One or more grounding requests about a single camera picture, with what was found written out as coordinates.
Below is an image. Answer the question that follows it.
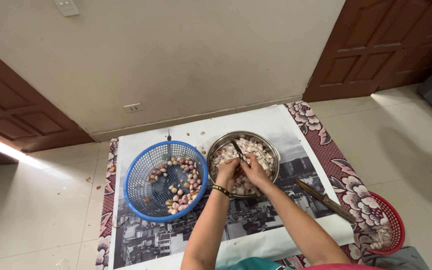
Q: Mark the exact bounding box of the person's right hand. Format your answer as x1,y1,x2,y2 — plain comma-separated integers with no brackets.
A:
240,154,274,190

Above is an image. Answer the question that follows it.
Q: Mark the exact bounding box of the person's left hand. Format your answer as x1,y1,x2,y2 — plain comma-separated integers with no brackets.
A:
215,158,242,192

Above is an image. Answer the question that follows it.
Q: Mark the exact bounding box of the small dark paring knife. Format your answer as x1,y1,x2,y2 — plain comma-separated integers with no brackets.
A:
232,140,247,163

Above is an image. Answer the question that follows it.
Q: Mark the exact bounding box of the heap of peeled shallots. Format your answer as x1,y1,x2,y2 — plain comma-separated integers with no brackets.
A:
211,137,275,196

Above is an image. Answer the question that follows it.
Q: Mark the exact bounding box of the black yellow wristband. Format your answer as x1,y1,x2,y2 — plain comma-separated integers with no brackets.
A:
212,184,233,199

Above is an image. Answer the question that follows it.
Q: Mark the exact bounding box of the stainless steel pot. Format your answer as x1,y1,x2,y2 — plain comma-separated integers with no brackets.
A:
206,130,281,199

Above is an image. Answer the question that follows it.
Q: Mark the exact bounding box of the pile of unpeeled shallots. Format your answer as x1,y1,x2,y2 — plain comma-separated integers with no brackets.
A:
146,157,203,215

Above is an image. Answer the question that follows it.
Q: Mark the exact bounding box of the city photo poster sheet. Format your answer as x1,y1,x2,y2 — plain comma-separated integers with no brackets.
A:
108,104,355,270

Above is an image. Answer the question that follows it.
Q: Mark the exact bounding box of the maroon floral mat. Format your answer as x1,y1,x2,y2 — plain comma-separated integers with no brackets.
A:
95,100,397,270

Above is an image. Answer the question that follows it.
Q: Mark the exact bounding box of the blue plastic basket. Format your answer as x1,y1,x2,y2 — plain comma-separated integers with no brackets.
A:
123,140,209,223

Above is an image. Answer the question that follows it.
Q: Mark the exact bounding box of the person's teal pink clothing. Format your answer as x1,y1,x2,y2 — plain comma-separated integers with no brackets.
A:
216,245,430,270

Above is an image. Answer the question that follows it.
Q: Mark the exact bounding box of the heap of shallot skins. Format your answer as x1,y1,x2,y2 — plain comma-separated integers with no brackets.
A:
370,222,394,251

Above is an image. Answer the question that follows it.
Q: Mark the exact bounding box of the red plastic basket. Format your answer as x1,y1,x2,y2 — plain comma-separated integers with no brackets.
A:
364,191,406,256

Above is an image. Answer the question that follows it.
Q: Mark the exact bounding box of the brown wooden door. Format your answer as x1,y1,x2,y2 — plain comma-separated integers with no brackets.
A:
302,0,432,103
0,39,95,167

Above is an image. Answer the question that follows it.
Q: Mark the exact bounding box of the wooden handled knife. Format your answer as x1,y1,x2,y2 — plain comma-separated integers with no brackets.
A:
294,179,357,224

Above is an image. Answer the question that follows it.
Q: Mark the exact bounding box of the white light switch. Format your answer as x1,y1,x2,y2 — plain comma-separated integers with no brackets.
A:
53,0,80,17

